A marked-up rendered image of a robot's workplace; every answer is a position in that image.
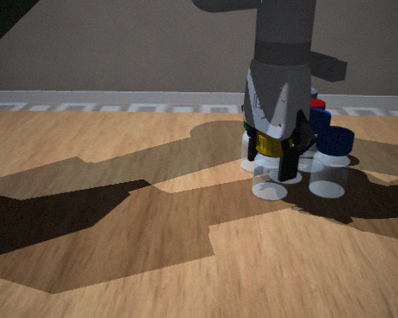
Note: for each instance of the red bottle cap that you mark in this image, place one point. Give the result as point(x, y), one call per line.
point(317, 104)

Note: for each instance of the clear bottle with yellow cap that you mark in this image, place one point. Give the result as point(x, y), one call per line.
point(265, 184)

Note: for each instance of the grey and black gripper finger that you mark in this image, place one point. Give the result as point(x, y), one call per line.
point(252, 152)
point(289, 161)

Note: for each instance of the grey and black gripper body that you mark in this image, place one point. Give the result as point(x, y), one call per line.
point(273, 96)

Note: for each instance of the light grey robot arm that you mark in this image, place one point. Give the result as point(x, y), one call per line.
point(285, 23)

